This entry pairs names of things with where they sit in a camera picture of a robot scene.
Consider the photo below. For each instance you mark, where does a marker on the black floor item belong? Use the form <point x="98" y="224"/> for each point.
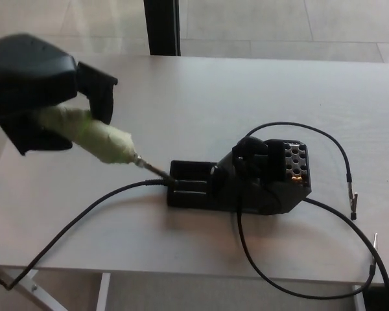
<point x="385" y="301"/>

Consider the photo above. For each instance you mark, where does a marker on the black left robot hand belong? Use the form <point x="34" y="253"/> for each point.
<point x="29" y="74"/>

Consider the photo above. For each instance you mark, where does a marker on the black window pillar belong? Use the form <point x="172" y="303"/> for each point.
<point x="162" y="26"/>

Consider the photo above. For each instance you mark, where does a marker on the black soldering iron stand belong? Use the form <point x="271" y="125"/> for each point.
<point x="275" y="196"/>

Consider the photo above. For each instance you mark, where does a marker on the tape-wrapped soldering iron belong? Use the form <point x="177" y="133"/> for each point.
<point x="110" y="142"/>

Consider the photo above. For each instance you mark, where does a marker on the white table frame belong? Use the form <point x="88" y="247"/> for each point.
<point x="103" y="291"/>

